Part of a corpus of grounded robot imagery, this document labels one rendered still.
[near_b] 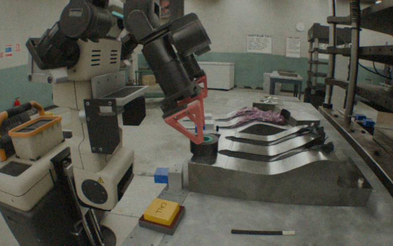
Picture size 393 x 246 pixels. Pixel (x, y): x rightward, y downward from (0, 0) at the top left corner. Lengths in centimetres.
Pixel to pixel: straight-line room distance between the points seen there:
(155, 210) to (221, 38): 773
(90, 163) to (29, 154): 30
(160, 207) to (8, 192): 56
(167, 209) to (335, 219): 40
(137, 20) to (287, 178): 47
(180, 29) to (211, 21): 782
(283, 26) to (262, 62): 150
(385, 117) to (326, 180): 74
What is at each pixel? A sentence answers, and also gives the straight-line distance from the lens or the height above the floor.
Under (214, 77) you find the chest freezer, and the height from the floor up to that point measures 42.
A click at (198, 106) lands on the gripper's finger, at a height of 106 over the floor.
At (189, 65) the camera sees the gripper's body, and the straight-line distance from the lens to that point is 81.
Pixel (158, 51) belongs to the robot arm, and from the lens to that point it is 39.
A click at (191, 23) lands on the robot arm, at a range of 39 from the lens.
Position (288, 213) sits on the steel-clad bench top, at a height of 80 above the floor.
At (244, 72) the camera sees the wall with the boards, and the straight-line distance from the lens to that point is 781.
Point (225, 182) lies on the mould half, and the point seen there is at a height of 85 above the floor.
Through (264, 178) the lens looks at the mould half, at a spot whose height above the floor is 87.
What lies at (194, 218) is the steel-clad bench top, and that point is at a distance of 50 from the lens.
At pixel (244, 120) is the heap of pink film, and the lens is 87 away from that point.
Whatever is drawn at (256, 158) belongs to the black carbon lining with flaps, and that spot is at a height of 88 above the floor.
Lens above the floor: 114
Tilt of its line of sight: 18 degrees down
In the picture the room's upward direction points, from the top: straight up
